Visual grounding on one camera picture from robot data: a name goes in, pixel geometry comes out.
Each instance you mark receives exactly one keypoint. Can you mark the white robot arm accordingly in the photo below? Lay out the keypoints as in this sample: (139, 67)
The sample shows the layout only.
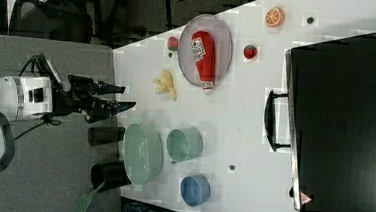
(44, 98)

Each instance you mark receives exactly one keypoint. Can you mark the black office chair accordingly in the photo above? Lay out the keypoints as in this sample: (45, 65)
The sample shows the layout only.
(35, 19)

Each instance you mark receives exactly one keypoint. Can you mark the green spatula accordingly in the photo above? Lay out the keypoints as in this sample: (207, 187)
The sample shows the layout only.
(84, 201)

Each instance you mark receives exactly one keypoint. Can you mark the grey round plate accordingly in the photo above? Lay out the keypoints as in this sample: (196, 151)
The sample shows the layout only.
(223, 48)

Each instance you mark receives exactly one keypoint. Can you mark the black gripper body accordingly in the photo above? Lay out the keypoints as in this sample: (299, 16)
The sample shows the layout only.
(81, 98)

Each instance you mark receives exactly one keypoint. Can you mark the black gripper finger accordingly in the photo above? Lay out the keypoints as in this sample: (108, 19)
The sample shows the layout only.
(120, 106)
(109, 89)

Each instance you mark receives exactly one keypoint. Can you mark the black toaster oven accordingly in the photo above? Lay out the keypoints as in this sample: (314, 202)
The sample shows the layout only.
(331, 94)

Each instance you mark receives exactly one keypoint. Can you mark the large black cup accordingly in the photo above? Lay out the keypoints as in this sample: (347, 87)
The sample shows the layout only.
(109, 175)

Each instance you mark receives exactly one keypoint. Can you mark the orange slice toy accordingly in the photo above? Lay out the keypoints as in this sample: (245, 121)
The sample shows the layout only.
(275, 17)

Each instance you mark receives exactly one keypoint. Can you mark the green mug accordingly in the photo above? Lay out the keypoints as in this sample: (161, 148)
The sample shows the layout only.
(184, 144)

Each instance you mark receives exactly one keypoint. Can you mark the small black cup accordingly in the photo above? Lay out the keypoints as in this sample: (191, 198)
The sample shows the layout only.
(105, 135)

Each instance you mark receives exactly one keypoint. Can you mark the blue cup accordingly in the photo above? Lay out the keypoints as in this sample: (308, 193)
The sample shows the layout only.
(195, 190)

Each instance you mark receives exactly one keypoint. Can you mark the red ketchup bottle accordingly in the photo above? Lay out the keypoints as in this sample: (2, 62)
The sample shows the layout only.
(203, 50)

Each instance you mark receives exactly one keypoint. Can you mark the peeled banana toy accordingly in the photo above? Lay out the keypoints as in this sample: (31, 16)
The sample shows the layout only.
(165, 84)

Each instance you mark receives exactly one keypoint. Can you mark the green perforated colander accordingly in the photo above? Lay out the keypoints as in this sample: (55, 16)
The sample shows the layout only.
(143, 153)

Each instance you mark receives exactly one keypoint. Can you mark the red green strawberry toy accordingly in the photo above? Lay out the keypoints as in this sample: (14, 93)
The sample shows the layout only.
(172, 44)

